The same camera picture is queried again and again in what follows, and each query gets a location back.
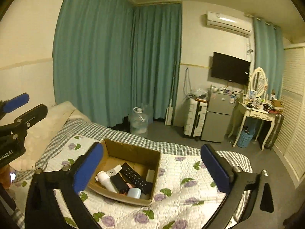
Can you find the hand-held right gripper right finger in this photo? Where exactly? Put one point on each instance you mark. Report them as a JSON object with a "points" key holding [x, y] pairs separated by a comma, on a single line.
{"points": [[215, 169]]}

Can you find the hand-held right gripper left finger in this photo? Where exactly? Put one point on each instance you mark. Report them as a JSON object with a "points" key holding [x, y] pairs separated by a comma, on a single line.
{"points": [[88, 169]]}

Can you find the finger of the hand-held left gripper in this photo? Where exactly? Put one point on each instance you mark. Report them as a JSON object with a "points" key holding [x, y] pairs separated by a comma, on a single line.
{"points": [[31, 116], [16, 102]]}

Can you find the white insulated bottle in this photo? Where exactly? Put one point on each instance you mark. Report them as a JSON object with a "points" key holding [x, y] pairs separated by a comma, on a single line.
{"points": [[106, 180]]}

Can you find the white charger block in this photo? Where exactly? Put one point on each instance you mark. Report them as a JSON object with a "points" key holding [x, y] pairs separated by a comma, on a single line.
{"points": [[114, 170]]}

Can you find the black rectangular case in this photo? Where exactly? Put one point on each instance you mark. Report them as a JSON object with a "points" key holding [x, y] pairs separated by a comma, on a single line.
{"points": [[118, 182]]}

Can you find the black remote control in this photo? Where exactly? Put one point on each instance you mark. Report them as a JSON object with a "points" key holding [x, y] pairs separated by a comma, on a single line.
{"points": [[133, 175]]}

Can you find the light blue case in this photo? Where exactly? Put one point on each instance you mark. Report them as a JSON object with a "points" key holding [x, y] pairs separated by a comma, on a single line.
{"points": [[134, 193]]}

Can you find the person's left hand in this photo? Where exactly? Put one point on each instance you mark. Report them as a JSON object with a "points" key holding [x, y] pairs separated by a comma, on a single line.
{"points": [[4, 177]]}

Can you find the blue plastic basket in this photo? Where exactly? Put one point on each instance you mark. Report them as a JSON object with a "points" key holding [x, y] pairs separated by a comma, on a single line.
{"points": [[245, 138]]}

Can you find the white floral quilt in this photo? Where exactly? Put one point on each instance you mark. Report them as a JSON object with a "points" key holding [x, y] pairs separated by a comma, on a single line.
{"points": [[181, 195]]}

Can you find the silver small fridge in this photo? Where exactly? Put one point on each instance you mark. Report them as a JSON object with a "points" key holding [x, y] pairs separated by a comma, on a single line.
{"points": [[216, 116]]}

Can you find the white hard suitcase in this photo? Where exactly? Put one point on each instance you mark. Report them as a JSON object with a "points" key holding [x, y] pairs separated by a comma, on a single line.
{"points": [[194, 119]]}

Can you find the dark cloth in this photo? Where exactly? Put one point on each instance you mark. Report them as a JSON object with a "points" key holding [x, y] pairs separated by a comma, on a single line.
{"points": [[121, 125]]}

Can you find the grey checked bedsheet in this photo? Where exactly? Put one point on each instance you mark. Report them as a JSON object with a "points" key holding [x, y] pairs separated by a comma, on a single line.
{"points": [[147, 143]]}

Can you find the white dressing table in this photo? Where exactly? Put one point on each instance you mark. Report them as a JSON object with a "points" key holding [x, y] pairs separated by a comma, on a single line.
{"points": [[255, 113]]}

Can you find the clear water jug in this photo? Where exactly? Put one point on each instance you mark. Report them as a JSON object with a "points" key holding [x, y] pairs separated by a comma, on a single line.
{"points": [[139, 121]]}

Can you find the dark hard suitcase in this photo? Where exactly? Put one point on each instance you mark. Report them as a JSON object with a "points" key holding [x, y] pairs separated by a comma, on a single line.
{"points": [[275, 131]]}

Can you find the clear plastic bag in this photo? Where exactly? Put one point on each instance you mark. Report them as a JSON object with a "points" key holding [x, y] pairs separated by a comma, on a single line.
{"points": [[199, 92]]}

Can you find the white mop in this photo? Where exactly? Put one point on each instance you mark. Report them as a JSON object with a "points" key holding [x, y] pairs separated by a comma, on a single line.
{"points": [[171, 100]]}

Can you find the small brown cardboard box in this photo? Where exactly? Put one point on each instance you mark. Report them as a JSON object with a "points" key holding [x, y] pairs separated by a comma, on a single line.
{"points": [[277, 103]]}

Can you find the green curtain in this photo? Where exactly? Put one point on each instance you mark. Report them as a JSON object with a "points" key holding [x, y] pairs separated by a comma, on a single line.
{"points": [[95, 52], [157, 64], [268, 59]]}

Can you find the white louvered wardrobe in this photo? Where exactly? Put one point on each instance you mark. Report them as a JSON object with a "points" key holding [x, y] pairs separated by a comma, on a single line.
{"points": [[293, 114]]}

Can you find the oval white vanity mirror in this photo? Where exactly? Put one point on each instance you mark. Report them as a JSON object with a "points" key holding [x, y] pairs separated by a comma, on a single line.
{"points": [[258, 81]]}

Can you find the white air conditioner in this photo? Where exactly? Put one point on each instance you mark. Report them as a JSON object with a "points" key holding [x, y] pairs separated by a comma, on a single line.
{"points": [[226, 22]]}

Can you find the black wall television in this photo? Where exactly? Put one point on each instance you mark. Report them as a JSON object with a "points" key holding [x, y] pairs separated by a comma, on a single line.
{"points": [[230, 68]]}

